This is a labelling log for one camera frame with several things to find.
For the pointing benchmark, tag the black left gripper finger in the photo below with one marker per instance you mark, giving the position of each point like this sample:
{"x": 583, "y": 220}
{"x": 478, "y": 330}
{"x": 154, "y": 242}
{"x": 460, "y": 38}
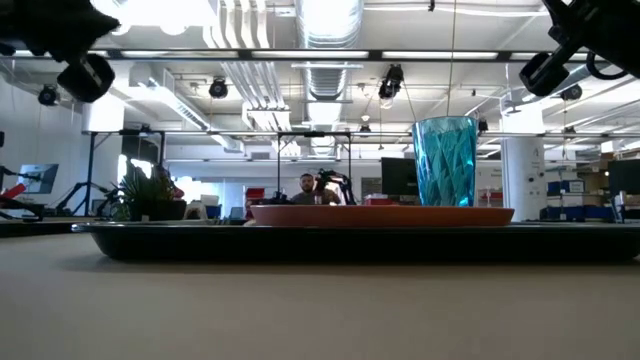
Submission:
{"x": 92, "y": 12}
{"x": 95, "y": 29}

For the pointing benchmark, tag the blue faceted plastic cup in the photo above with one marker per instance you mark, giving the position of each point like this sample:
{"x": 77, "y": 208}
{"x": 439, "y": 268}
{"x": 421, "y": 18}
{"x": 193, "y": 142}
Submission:
{"x": 445, "y": 165}

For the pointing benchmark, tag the orange plastic plate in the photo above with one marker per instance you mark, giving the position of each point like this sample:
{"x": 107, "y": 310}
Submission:
{"x": 380, "y": 216}

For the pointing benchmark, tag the black background robot arm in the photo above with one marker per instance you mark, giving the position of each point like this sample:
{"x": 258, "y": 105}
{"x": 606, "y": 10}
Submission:
{"x": 337, "y": 182}

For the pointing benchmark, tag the dark green plastic tray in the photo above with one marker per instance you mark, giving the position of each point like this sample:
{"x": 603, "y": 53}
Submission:
{"x": 350, "y": 242}

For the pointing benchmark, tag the black ceiling spotlight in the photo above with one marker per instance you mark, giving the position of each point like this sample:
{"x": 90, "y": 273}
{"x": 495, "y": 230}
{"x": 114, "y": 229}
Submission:
{"x": 48, "y": 95}
{"x": 218, "y": 88}
{"x": 391, "y": 82}
{"x": 571, "y": 92}

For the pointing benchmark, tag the black computer monitor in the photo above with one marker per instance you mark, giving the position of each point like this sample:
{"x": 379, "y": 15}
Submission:
{"x": 625, "y": 177}
{"x": 399, "y": 176}

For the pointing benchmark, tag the lit computer monitor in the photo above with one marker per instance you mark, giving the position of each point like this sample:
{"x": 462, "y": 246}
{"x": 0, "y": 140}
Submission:
{"x": 39, "y": 178}

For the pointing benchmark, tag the white round column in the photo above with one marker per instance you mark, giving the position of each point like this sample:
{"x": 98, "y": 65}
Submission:
{"x": 522, "y": 165}

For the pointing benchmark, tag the blue storage box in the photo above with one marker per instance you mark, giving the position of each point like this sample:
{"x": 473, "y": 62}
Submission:
{"x": 565, "y": 187}

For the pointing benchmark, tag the small green potted plant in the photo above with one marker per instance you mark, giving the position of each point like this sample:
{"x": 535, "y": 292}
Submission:
{"x": 147, "y": 197}

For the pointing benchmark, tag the red storage box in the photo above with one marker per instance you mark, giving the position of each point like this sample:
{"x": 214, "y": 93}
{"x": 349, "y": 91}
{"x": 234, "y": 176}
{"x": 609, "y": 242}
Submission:
{"x": 254, "y": 193}

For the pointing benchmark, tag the person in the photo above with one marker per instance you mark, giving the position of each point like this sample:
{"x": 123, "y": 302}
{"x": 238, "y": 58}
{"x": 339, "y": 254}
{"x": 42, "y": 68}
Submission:
{"x": 307, "y": 192}

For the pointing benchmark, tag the black metal stand frame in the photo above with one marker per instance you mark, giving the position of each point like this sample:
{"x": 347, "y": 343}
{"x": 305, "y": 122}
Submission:
{"x": 278, "y": 165}
{"x": 90, "y": 170}

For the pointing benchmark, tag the silver ceiling duct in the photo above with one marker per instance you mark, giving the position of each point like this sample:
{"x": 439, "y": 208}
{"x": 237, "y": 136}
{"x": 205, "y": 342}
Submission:
{"x": 327, "y": 40}

